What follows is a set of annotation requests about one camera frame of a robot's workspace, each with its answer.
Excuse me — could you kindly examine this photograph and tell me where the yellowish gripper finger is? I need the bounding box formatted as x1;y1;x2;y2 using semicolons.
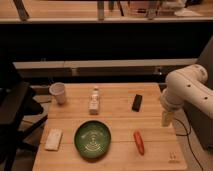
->
162;111;174;127

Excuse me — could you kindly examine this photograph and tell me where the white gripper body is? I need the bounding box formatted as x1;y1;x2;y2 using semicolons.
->
159;89;184;114

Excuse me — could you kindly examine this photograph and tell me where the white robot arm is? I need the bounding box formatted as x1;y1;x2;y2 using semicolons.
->
159;64;213;127

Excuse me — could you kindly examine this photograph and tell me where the green ceramic bowl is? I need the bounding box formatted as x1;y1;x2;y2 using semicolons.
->
74;120;111;159

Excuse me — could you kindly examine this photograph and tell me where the black rectangular block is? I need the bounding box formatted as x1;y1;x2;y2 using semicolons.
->
132;94;142;112

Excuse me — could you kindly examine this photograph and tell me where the red chili pepper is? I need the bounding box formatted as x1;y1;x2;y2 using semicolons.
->
133;131;145;155

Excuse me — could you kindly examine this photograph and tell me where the small white bottle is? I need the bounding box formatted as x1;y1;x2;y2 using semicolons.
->
89;86;100;115

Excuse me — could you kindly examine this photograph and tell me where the black chair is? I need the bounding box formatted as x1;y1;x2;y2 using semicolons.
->
0;61;47;171

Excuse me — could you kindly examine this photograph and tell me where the black cable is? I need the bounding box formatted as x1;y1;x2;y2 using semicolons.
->
173;117;204;171

